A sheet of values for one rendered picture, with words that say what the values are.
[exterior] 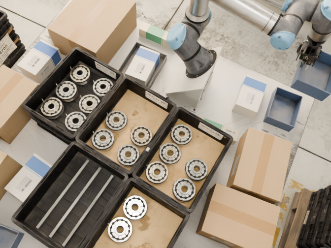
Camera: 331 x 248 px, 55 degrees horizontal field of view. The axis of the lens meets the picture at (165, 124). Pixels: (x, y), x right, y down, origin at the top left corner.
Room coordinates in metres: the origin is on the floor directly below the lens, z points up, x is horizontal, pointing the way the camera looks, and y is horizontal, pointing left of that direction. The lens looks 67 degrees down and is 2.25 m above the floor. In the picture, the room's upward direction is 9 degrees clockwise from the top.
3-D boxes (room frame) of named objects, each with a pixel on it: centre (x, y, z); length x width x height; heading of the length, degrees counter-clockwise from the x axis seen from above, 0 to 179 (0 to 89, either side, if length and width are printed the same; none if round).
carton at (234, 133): (0.67, -0.26, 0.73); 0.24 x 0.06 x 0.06; 76
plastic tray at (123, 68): (0.97, 0.19, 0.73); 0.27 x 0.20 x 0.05; 163
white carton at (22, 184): (0.26, 0.57, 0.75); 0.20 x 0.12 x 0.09; 155
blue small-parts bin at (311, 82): (0.85, -0.62, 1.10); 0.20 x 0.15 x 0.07; 163
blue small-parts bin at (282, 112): (0.85, -0.62, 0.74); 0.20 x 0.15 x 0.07; 166
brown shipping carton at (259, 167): (0.48, -0.48, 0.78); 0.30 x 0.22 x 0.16; 168
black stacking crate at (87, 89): (0.67, 0.45, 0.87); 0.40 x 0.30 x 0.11; 157
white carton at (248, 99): (0.89, -0.43, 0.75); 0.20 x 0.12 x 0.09; 165
